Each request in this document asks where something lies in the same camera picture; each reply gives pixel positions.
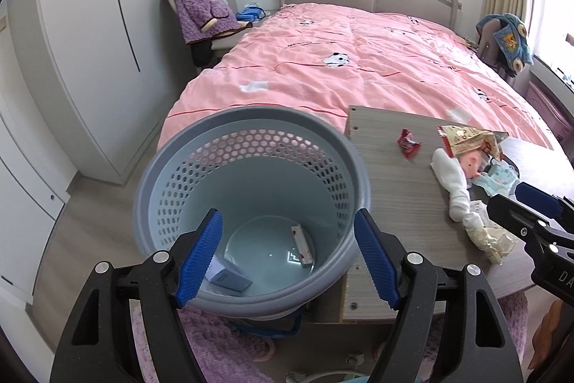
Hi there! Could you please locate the blue plastic stool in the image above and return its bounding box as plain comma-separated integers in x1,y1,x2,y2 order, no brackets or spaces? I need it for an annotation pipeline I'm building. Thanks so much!
233,307,306,341

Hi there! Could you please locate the blue child jacket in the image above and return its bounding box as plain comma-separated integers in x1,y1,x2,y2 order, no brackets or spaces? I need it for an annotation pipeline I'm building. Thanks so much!
475,12,534,72

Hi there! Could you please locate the red candy wrapper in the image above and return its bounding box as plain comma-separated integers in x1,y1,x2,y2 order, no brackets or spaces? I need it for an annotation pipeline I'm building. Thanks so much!
397,129,423,159

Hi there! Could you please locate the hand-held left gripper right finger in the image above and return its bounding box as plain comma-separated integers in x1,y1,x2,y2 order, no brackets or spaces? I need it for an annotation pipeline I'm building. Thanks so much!
353,208,524,383

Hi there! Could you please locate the pink figure packet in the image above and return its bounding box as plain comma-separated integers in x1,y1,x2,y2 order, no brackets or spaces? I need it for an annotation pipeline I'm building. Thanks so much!
462,150,491,182

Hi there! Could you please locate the dark cloth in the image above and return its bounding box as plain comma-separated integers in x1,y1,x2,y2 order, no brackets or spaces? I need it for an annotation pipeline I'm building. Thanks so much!
192,42,212,67

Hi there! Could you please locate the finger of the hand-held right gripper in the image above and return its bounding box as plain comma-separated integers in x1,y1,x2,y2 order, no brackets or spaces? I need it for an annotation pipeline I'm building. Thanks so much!
486,193,550,242
515,182,574,231

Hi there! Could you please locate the clear wrapper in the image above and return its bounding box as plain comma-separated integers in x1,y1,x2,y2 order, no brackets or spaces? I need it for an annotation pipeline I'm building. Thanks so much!
462,204,518,265

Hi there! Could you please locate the purple fluffy rug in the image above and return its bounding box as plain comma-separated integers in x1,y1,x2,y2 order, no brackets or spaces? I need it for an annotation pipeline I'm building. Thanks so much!
130,289,530,383

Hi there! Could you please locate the blue bag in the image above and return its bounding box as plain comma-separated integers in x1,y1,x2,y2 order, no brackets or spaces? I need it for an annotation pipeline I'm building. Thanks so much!
235,1,265,25

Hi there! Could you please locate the white sock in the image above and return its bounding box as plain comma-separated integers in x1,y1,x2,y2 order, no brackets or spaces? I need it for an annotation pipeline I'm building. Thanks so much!
431,149,471,222

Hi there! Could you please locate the light blue packet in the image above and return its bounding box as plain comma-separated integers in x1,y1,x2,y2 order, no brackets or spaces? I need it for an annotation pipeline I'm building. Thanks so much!
475,163,521,197

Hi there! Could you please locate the white door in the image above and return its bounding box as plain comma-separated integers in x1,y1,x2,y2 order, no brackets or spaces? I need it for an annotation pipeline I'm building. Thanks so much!
0,1,84,298

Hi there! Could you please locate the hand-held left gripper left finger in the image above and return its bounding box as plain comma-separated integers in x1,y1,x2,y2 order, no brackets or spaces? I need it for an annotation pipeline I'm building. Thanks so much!
49,208,225,383

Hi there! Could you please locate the blue perforated plastic basket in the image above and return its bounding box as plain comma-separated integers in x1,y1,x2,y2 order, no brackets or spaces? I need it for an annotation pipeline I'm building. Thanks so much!
133,106,372,323

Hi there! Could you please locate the small blue cardboard box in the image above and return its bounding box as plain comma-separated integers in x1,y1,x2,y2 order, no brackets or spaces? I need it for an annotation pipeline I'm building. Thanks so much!
205,255,254,291

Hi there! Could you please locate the white wardrobe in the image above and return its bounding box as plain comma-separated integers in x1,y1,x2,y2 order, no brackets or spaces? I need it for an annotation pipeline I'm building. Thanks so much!
33,0,225,186

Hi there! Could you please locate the purple fleece blanket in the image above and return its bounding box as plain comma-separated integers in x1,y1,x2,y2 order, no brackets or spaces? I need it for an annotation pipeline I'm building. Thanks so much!
166,0,240,45

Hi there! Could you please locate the white box with red stripe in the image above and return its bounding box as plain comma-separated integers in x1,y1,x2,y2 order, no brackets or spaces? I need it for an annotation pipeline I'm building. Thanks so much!
289,224,315,267

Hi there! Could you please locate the pink printed duvet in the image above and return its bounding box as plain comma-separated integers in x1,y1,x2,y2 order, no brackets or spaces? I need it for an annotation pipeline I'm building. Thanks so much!
158,3,566,186

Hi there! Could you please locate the purple dresser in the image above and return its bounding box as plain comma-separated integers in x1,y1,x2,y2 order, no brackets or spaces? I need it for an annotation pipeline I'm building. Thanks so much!
516,60,574,150

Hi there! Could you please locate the beige triangular snack packet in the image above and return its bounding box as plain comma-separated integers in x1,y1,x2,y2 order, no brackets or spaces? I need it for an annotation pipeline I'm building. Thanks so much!
437,125,498,162

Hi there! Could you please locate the beige chair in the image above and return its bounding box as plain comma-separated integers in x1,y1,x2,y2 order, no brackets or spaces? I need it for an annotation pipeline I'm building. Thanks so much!
161,0,252,65

